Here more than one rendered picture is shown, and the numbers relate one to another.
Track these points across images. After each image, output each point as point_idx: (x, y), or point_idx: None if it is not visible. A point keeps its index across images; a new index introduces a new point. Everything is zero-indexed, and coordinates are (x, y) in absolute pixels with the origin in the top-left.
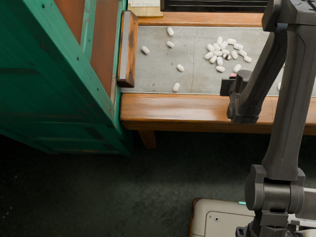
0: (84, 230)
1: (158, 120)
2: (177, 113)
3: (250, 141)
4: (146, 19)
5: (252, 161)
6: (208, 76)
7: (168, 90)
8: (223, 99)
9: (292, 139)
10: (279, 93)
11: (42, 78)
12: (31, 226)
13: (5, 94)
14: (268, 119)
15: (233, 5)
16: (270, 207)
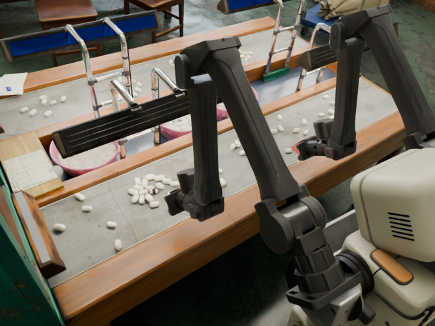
0: None
1: (116, 290)
2: (134, 268)
3: (223, 286)
4: (44, 196)
5: (238, 305)
6: (146, 218)
7: (110, 253)
8: (175, 228)
9: (272, 151)
10: (234, 124)
11: None
12: None
13: None
14: (228, 221)
15: (136, 123)
16: (300, 229)
